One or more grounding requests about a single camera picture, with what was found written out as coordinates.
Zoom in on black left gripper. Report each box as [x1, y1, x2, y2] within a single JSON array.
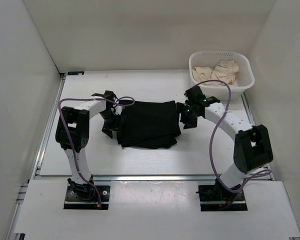
[[99, 110, 126, 138]]

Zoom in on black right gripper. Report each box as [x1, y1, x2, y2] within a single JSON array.
[[171, 102, 200, 130]]

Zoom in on black trousers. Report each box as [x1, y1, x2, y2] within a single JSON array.
[[116, 100, 181, 150]]

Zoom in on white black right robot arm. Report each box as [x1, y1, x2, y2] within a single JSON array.
[[177, 86, 274, 200]]

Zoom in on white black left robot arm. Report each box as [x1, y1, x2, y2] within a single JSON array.
[[55, 90, 122, 201]]

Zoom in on beige crumpled garment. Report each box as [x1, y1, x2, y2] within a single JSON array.
[[192, 59, 240, 86]]

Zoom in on white plastic basket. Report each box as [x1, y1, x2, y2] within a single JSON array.
[[188, 51, 255, 101]]

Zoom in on dark label sticker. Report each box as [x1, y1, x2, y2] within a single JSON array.
[[67, 71, 85, 76]]

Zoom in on aluminium front rail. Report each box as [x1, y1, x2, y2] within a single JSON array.
[[93, 174, 216, 182]]

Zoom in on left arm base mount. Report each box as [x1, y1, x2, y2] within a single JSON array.
[[63, 178, 111, 210]]

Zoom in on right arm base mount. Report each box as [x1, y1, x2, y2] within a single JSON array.
[[196, 179, 248, 212]]

